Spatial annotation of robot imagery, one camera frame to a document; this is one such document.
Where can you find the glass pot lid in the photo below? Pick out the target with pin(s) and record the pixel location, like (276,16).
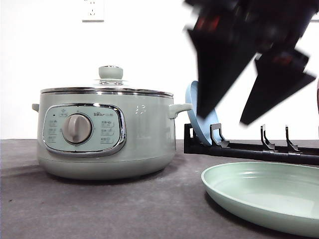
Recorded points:
(109,84)

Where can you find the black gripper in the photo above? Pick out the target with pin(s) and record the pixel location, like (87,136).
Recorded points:
(222,53)

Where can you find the green electric steamer pot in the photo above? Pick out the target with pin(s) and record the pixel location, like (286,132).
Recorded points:
(106,133)

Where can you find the white wall socket left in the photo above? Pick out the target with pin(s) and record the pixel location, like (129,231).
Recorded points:
(93,11)

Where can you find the black plate rack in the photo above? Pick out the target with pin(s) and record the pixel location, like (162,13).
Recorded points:
(265,151)

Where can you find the green plate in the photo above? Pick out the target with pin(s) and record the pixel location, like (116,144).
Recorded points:
(281,195)

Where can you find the blue plate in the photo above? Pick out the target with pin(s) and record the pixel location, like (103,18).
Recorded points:
(201,125)

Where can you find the grey felt table mat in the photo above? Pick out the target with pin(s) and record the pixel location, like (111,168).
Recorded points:
(170,203)

